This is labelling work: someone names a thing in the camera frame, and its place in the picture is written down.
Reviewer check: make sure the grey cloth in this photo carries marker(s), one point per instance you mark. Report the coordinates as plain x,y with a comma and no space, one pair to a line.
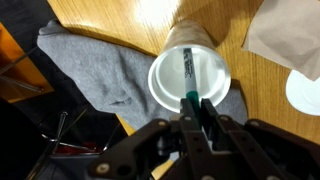
114,78

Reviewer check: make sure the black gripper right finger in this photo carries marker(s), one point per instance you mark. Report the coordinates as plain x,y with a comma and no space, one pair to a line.
268,152

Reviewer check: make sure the brown napkin centre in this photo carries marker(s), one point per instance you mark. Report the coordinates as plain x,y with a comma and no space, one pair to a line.
287,32

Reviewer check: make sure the white paper cup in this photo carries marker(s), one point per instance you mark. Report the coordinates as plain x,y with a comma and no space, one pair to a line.
166,75

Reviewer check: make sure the green capped grey marker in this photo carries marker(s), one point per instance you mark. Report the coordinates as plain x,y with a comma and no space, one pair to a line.
190,78

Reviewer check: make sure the white plate middle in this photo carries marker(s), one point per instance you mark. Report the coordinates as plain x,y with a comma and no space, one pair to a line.
303,94

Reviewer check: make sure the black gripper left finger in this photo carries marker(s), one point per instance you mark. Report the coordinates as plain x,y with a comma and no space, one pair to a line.
186,134

